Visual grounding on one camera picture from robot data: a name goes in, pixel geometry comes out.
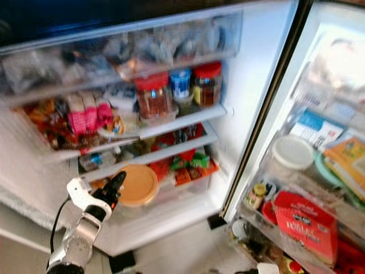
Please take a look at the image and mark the clear plastic bottle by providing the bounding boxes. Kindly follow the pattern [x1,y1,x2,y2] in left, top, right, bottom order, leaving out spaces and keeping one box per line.
[79,150,121,172]

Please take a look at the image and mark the black fridge foot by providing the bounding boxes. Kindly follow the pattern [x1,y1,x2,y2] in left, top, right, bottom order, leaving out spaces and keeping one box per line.
[207,214,228,230]
[109,251,137,273]

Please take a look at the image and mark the white fridge door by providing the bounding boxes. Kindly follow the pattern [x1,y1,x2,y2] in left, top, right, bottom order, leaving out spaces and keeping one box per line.
[225,0,365,274]

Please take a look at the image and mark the dark red lid jar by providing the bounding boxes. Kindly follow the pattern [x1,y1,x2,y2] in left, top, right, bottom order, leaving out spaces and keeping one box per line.
[192,61,224,108]

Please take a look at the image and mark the pink snack packet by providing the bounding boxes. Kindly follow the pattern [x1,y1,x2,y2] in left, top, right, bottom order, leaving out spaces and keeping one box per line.
[83,92,99,133]
[67,93,86,136]
[96,94,114,129]

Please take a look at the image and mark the large red lid jar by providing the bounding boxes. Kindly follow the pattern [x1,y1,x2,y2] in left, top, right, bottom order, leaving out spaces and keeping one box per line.
[133,71,175,120]

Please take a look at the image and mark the blue and white carton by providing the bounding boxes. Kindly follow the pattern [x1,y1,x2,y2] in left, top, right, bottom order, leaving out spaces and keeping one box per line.
[290,108,343,151]

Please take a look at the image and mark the orange cardboard box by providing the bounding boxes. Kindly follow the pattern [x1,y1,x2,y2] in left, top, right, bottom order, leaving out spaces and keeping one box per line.
[323,137,365,198]

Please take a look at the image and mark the small yellow label jar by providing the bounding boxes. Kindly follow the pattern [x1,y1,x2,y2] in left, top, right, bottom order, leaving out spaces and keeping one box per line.
[244,182,269,211]

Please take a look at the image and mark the red cardboard box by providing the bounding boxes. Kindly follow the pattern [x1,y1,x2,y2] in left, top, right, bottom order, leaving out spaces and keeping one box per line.
[273,190,339,265]

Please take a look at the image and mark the white lid round tub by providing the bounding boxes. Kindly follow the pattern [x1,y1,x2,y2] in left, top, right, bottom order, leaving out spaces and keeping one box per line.
[271,134,316,171]

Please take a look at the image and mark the round cream plastic container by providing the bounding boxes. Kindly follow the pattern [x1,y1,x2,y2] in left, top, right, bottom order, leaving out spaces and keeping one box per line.
[117,164,160,207]

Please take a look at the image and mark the blue lid jar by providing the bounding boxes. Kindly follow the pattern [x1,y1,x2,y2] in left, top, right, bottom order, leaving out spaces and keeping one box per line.
[168,67,193,104]

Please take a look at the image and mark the white fridge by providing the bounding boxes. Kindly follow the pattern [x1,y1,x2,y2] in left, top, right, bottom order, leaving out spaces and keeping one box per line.
[0,0,314,257]

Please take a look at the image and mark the red and green snack pack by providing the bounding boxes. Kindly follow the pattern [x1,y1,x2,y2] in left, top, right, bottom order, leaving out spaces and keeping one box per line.
[168,147,221,185]

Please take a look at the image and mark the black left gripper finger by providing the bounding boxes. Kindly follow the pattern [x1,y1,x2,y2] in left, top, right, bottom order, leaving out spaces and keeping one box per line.
[108,170,127,194]

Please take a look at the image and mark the clear fridge drawer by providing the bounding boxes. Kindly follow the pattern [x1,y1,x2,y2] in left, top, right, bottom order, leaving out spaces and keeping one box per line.
[0,11,243,107]

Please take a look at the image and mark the teal round plate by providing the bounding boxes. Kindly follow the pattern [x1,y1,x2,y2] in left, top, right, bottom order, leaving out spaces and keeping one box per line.
[314,151,343,187]

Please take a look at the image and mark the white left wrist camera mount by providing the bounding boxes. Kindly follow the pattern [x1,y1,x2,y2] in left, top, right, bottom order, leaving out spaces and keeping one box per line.
[66,177,112,220]

